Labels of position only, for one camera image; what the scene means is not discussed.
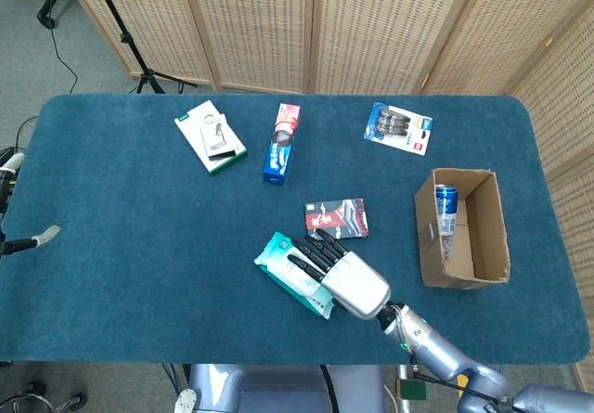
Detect blue cookie box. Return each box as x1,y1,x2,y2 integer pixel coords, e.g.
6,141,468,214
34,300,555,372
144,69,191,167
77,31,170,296
262,102,302,186

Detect blue table mat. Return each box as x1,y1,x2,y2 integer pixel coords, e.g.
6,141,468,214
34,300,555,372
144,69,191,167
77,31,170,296
0,93,591,367

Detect green wet wipes pack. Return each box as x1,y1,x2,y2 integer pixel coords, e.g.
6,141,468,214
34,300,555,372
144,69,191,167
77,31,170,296
252,230,336,320

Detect thin black floor cable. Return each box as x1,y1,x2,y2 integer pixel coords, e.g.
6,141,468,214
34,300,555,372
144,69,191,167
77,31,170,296
45,18,79,95

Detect green block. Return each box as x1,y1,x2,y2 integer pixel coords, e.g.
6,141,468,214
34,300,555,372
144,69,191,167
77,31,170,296
395,378,427,401

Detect blue grey robot torso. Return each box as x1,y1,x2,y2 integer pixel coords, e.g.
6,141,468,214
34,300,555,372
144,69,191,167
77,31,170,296
174,364,386,413

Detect red black card box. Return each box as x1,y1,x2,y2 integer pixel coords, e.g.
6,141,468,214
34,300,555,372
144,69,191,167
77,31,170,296
303,197,370,243

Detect grey tipped black lever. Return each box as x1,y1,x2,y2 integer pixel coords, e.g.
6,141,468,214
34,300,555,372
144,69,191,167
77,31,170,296
0,225,62,257

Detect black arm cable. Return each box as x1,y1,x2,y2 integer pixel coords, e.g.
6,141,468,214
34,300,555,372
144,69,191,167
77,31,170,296
407,359,521,409

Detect black wheeled base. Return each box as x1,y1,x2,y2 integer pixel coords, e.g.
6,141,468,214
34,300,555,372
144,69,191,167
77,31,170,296
0,382,87,413

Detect blue and white can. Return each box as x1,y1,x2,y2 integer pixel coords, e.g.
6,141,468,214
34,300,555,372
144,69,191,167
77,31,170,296
434,183,459,236

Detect brown cardboard box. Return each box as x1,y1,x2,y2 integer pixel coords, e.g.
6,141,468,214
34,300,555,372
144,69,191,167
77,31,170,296
414,167,511,290

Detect white and green flat box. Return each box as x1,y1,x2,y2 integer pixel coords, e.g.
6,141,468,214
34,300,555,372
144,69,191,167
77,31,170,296
174,99,249,176

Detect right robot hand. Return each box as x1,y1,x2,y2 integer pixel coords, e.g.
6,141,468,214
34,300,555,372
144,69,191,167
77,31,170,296
287,227,392,321

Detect small white black box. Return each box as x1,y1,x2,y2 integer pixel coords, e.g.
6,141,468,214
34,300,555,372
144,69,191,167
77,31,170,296
199,114,237,162

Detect black tripod stand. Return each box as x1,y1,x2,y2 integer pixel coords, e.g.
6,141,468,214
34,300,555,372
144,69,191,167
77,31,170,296
86,0,199,95

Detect grey metal table leg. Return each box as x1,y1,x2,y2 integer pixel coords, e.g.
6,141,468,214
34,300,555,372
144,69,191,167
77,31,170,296
397,364,412,413

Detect battery blister pack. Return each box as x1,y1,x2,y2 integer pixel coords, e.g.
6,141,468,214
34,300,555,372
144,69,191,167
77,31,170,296
363,101,434,157

